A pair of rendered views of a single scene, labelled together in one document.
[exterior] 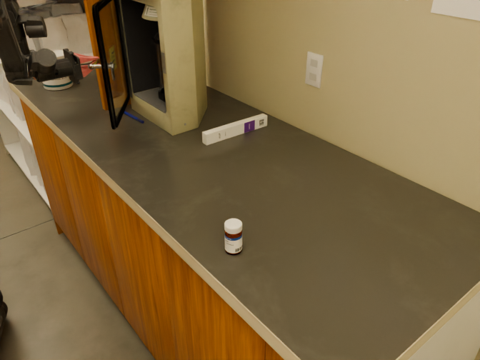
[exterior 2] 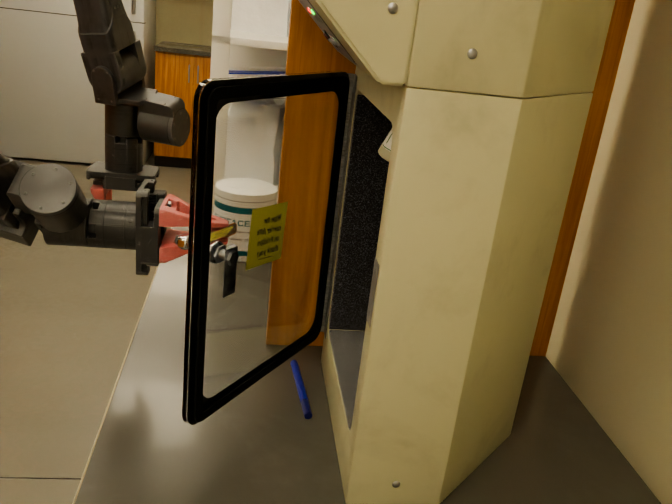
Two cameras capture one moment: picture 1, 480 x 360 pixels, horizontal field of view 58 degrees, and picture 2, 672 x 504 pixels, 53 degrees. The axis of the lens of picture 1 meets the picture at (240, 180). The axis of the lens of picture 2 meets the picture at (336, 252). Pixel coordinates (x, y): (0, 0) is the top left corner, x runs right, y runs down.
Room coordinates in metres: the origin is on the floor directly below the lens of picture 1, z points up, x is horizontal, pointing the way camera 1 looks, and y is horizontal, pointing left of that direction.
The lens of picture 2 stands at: (0.84, -0.03, 1.48)
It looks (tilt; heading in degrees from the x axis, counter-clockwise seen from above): 21 degrees down; 30
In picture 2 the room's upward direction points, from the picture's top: 7 degrees clockwise
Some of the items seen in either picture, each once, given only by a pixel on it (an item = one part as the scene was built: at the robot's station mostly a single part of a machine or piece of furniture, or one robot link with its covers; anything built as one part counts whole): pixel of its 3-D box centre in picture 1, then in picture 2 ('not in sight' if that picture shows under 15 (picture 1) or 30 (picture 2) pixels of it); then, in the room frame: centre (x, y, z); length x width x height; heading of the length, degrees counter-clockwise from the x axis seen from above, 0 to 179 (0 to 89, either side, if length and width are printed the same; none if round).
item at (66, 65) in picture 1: (63, 68); (124, 225); (1.36, 0.56, 1.20); 0.07 x 0.07 x 0.10; 38
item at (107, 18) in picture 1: (113, 59); (271, 238); (1.49, 0.44, 1.19); 0.30 x 0.01 x 0.40; 3
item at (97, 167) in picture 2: (20, 48); (124, 157); (1.55, 0.78, 1.21); 0.10 x 0.07 x 0.07; 129
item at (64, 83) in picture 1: (55, 69); not in sight; (1.93, 0.84, 1.02); 0.13 x 0.13 x 0.15
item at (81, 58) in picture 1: (85, 63); (185, 230); (1.41, 0.51, 1.20); 0.09 x 0.07 x 0.07; 128
